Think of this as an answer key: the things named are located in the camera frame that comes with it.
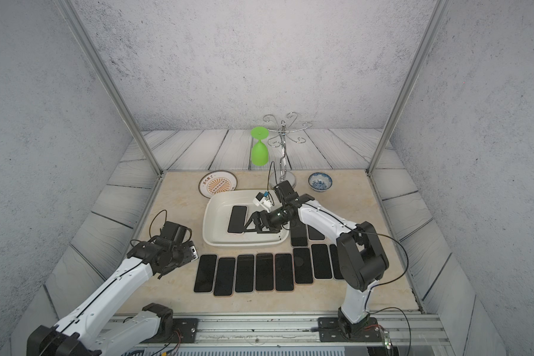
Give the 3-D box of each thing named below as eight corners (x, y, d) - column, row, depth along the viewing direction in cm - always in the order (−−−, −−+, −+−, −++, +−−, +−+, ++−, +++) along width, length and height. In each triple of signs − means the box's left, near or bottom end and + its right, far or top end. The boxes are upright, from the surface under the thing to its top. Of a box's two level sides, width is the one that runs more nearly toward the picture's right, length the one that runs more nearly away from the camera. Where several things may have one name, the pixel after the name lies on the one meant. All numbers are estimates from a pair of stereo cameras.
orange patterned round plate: (196, 197, 112) (195, 195, 111) (204, 172, 124) (203, 170, 122) (235, 197, 112) (235, 195, 111) (239, 172, 124) (238, 170, 122)
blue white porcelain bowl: (309, 191, 113) (310, 186, 110) (307, 177, 119) (308, 172, 116) (332, 191, 113) (333, 186, 110) (329, 177, 119) (330, 172, 116)
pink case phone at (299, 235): (291, 246, 95) (291, 242, 92) (290, 228, 100) (290, 224, 98) (307, 246, 95) (308, 242, 92) (305, 228, 100) (306, 224, 97)
